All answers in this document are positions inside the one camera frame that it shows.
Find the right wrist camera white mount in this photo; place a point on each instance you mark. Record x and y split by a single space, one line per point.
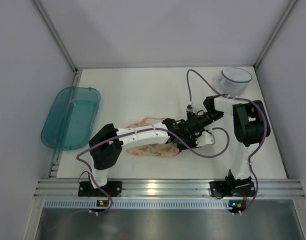
190 108

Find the aluminium mounting rail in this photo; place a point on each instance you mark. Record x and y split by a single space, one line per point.
268 189

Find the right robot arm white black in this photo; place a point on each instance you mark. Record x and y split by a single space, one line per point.
250 127

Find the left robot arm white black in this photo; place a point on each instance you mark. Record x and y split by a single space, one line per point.
107 145

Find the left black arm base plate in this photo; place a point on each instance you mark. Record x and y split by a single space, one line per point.
112 188

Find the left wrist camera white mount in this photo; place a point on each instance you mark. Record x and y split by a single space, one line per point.
206 138

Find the teal plastic bin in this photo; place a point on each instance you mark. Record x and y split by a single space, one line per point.
71 119

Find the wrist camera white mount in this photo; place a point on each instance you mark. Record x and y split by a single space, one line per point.
206 138
190 108

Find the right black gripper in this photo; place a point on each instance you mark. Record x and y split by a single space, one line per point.
190 121

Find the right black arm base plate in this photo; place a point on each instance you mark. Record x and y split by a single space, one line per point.
241 188

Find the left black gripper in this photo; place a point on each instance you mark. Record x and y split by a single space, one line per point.
184 144

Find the white slotted cable duct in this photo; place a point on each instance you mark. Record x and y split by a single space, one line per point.
142 204

